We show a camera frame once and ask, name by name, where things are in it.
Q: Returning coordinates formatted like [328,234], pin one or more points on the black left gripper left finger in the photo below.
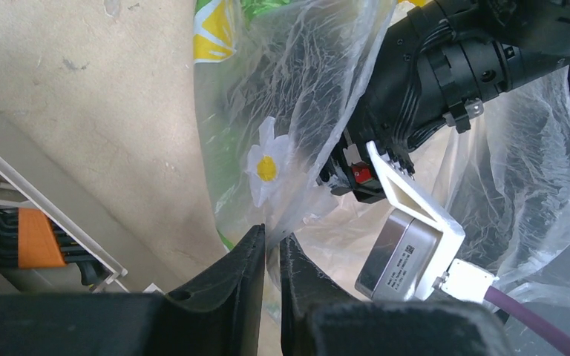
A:
[218,312]

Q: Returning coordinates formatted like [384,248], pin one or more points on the orange hex key set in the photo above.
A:
[30,240]

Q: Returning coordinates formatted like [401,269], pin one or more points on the clear plastic grocery bag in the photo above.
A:
[289,94]

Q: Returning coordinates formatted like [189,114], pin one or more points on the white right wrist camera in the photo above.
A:
[414,255]

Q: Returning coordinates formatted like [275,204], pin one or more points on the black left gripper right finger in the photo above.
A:
[320,318]

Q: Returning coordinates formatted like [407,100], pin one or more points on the beige plastic toolbox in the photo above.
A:
[117,280]

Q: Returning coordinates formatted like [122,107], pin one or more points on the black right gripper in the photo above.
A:
[437,67]

